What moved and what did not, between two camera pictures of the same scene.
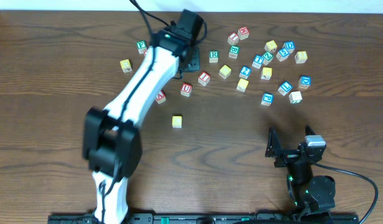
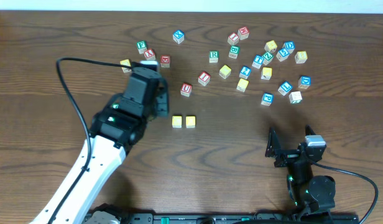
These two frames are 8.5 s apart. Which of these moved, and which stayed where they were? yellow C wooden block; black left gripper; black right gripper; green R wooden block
Moved: black left gripper
Stayed: green R wooden block; black right gripper; yellow C wooden block
